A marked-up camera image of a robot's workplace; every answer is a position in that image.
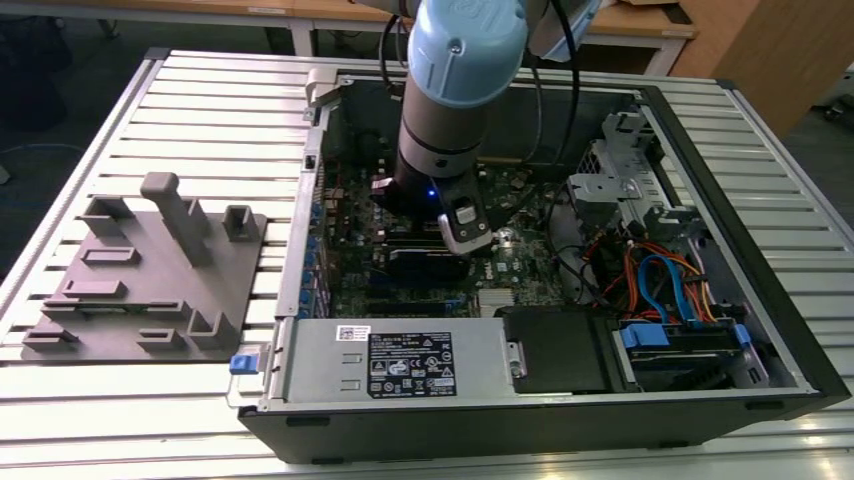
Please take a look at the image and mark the black graphics card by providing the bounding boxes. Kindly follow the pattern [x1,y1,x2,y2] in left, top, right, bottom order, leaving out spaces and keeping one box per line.
[384,247,474,287]

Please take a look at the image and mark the green motherboard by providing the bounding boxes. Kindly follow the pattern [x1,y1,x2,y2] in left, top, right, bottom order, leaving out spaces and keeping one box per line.
[317,158,592,320]

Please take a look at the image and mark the silver drive cage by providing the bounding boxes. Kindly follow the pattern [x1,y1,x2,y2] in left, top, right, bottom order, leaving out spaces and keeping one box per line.
[564,112,712,241]

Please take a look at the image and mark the silver power supply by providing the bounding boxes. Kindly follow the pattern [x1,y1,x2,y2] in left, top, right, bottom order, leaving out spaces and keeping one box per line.
[264,318,519,404]

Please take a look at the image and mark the black plastic shroud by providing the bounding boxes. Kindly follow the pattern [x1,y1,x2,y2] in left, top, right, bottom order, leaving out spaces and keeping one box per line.
[496,306,628,397]

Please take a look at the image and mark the gray parts rack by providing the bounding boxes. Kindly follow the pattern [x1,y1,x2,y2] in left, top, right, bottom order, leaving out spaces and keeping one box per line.
[19,171,269,362]

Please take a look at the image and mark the blue disk carrier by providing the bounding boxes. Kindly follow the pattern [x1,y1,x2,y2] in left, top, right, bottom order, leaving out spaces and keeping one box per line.
[616,322,754,351]

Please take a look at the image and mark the black PC case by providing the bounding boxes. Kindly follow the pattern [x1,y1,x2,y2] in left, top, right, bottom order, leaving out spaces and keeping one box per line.
[225,67,853,465]

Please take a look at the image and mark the wooden cabinet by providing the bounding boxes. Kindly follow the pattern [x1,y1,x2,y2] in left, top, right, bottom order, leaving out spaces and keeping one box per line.
[666,0,854,139]

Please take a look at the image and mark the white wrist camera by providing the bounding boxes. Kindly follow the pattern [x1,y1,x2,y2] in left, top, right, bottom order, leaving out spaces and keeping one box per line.
[436,175,496,258]

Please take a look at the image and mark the black internal cable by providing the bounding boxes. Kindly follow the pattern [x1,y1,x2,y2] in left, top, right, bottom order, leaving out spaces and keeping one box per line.
[544,187,626,314]

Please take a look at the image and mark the blue data wire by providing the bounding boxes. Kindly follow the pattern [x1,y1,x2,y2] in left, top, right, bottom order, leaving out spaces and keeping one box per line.
[636,254,702,329]

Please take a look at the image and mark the orange red wire bundle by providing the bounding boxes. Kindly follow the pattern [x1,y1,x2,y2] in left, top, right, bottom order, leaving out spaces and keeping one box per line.
[592,238,728,326]

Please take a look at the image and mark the wooden desk white frame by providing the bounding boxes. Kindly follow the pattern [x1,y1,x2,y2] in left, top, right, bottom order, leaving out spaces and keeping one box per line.
[0,0,299,56]
[292,0,700,77]

